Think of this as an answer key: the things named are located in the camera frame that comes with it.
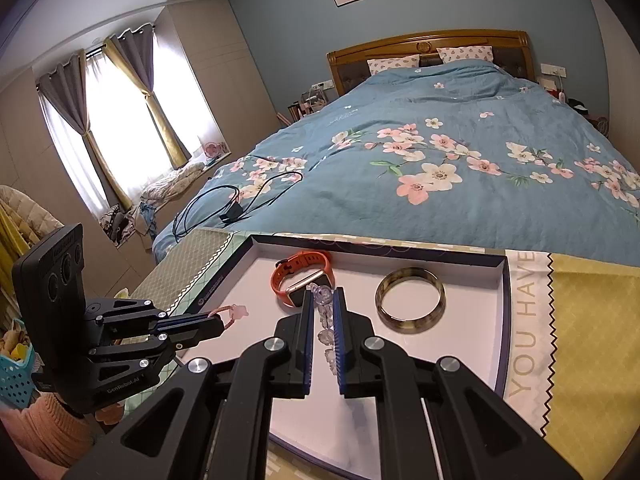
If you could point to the blue plastic basket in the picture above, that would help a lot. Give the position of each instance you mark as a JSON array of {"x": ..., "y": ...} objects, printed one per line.
[{"x": 15, "y": 385}]

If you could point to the white wall socket panel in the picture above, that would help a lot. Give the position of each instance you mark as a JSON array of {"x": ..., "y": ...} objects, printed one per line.
[{"x": 322, "y": 85}]

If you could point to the white tray with dark rim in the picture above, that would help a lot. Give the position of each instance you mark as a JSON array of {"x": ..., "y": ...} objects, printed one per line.
[{"x": 450, "y": 360}]

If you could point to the spotted white pillow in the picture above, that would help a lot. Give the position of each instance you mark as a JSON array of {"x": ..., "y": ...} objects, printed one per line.
[
  {"x": 392, "y": 64},
  {"x": 465, "y": 54}
]

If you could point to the wooden headboard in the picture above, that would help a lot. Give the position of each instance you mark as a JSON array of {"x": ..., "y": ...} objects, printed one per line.
[{"x": 350, "y": 65}]

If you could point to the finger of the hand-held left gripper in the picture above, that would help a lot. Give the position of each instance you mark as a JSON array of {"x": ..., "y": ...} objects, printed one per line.
[
  {"x": 185, "y": 344},
  {"x": 192, "y": 326}
]

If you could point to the brown marbled bangle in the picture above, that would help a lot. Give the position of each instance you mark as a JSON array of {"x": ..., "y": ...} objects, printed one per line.
[{"x": 410, "y": 327}]

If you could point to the blue floral quilt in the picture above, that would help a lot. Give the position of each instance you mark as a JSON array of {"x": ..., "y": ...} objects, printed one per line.
[{"x": 425, "y": 200}]

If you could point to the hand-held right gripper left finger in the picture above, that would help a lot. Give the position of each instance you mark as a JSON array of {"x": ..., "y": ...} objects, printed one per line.
[{"x": 306, "y": 350}]

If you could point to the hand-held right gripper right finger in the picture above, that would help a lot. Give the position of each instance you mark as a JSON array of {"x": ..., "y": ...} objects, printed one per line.
[{"x": 341, "y": 350}]

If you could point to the person's left forearm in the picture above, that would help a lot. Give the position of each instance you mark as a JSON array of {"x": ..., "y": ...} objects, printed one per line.
[{"x": 45, "y": 430}]

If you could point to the white wall switch panel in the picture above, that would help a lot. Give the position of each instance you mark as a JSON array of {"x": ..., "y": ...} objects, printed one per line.
[{"x": 552, "y": 70}]

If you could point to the dark pile of clothes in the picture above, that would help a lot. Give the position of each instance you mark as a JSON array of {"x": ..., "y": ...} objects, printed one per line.
[{"x": 117, "y": 225}]

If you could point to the blue cloth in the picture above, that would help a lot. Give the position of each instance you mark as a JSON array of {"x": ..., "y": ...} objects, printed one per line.
[{"x": 146, "y": 217}]

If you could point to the crumpled light blanket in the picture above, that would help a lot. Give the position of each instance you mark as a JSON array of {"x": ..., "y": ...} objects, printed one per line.
[{"x": 170, "y": 182}]

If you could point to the orange smartwatch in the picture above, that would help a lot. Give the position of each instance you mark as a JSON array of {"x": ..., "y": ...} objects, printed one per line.
[{"x": 300, "y": 259}]

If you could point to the grey and gold curtain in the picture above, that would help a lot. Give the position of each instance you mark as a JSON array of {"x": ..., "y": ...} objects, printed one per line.
[
  {"x": 145, "y": 60},
  {"x": 67, "y": 100}
]

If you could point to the clear acrylic organizer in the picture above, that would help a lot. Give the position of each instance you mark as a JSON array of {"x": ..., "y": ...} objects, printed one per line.
[{"x": 314, "y": 100}]

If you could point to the small pink fan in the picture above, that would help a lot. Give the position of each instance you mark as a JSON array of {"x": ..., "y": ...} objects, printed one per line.
[{"x": 215, "y": 150}]

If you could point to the black charger adapter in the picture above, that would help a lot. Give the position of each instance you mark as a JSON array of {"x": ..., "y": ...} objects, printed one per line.
[{"x": 231, "y": 214}]

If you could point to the white sheer curtain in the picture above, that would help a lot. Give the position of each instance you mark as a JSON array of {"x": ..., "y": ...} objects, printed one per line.
[{"x": 120, "y": 125}]

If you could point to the beige padded jacket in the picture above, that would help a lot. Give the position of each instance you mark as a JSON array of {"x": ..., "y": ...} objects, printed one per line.
[{"x": 30, "y": 220}]

